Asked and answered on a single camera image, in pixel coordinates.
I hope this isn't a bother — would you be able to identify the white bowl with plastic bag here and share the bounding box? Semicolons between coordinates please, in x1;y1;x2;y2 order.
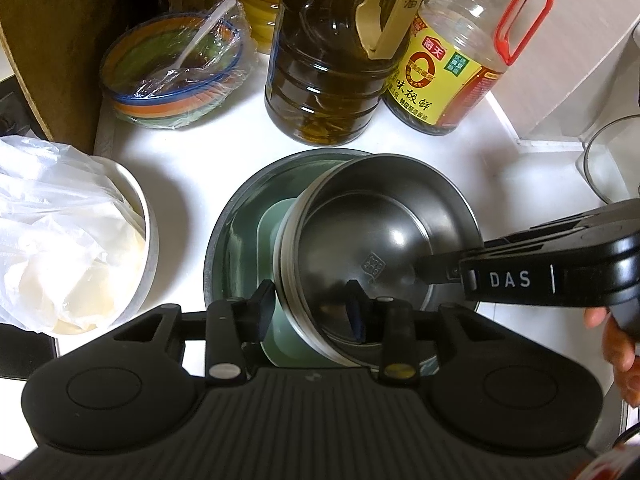
0;134;151;334

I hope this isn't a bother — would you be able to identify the large cooking oil bottle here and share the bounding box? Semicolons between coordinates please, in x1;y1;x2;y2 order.
263;0;416;148

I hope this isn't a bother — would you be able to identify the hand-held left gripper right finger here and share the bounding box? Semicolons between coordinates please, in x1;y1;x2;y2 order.
346;281;516;381

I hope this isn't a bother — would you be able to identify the white plastic spoon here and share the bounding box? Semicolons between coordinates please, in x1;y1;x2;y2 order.
147;0;237;84

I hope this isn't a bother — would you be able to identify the large shallow steel plate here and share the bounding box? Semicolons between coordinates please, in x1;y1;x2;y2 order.
203;148;485;376

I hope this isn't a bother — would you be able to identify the red-label oil bottle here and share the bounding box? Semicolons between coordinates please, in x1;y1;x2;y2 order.
382;0;564;137

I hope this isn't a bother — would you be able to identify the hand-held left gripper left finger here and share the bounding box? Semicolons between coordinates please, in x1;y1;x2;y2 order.
107;280;277;386

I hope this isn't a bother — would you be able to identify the glass pot lid black handle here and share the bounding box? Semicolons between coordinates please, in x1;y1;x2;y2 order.
574;114;640;206

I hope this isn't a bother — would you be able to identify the steel bowl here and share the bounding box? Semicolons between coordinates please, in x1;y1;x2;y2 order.
273;153;485;367

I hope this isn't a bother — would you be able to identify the striped bowl with plastic wrap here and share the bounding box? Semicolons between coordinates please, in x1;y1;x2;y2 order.
98;12;251;131

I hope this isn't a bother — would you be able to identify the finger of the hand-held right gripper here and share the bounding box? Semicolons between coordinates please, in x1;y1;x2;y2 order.
415;247;481;286
483;211;609;256

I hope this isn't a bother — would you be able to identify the yellow oil bottle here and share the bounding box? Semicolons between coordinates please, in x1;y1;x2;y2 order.
238;0;301;55

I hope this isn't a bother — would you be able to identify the person's right hand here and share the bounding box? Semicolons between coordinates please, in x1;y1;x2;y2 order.
584;309;640;409

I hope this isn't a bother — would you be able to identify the green square plate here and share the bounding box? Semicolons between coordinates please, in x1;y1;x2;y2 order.
257;197;386;369

